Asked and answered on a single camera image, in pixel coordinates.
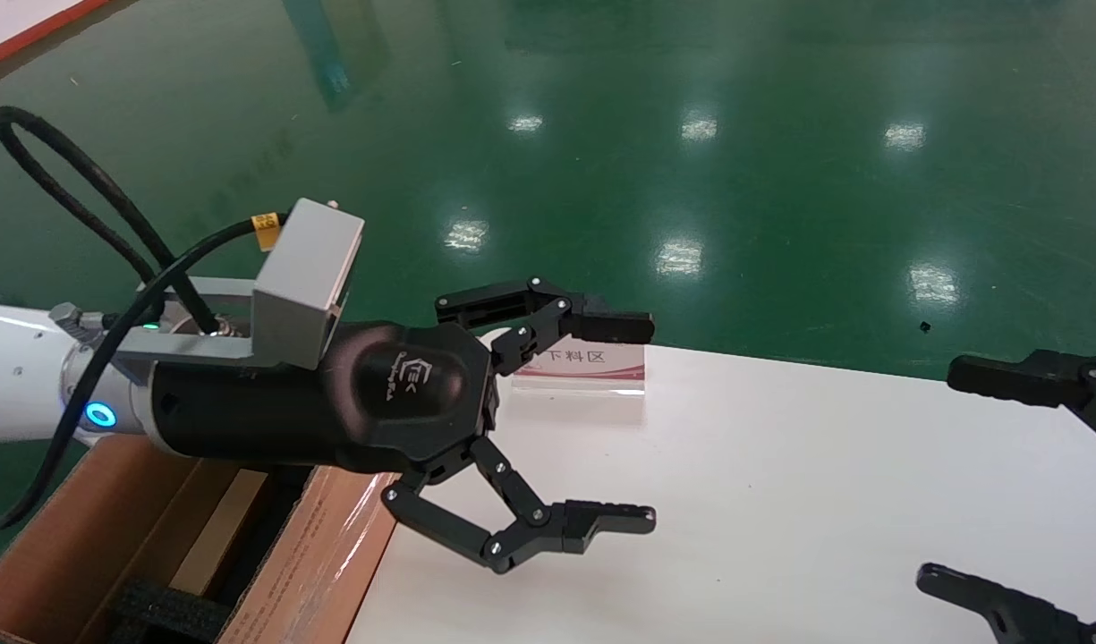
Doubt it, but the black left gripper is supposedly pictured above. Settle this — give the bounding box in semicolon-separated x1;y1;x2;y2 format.
145;277;658;574

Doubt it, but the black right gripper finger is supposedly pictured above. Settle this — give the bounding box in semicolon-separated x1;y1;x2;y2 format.
947;349;1096;445
916;563;1096;644

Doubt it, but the large cardboard box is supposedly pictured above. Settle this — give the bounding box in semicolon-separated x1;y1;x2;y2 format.
0;434;404;644

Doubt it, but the acrylic sign with Chinese text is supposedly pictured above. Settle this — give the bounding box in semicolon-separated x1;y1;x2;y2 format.
512;343;647;397

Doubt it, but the black foam padding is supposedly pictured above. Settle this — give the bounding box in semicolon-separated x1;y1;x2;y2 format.
109;580;234;644

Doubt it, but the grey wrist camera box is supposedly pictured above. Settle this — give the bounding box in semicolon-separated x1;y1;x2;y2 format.
252;199;366;370

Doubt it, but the silver camera mounting bracket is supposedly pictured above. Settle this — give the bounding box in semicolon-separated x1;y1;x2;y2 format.
109;277;262;366

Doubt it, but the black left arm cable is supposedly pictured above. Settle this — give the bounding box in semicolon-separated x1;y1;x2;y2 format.
0;106;289;535

